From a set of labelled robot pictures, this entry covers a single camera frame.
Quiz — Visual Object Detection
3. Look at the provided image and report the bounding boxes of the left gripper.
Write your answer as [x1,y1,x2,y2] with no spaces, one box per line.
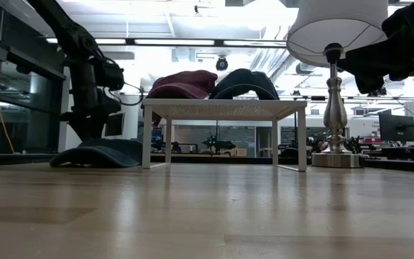
[61,59,121,142]

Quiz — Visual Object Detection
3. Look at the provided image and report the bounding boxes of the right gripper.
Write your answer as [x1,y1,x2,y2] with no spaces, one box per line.
[338,0,414,94]

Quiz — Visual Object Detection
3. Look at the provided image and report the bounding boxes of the blue denim cap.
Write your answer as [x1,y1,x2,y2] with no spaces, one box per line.
[208,68,280,101]
[48,138,144,169]

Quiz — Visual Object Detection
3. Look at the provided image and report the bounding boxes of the maroon cap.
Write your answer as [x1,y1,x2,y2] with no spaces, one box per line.
[144,83,208,127]
[152,70,219,100]

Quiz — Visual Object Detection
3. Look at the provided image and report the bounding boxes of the black computer monitor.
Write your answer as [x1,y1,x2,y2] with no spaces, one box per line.
[378,113,414,142]
[106,112,126,137]

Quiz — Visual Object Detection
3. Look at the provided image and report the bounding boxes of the table lamp with white shade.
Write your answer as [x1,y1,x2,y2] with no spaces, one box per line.
[286,0,390,169]

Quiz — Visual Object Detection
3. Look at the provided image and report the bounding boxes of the person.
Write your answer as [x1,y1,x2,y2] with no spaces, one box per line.
[310,139,328,154]

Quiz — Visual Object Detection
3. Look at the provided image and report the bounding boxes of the distant robot with green light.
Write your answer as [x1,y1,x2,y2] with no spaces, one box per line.
[202,133,236,154]

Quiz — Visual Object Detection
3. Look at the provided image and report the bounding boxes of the white perforated metal shelf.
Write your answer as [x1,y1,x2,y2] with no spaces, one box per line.
[142,99,308,173]

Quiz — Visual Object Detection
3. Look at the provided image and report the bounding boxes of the brown cardboard box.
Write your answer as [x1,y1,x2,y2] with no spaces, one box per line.
[224,147,247,158]

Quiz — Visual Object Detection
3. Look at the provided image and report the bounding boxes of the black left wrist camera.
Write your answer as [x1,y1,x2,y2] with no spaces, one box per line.
[101,59,126,91]

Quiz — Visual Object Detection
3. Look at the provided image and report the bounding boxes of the black aluminium table frame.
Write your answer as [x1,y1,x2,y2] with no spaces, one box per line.
[0,153,414,174]

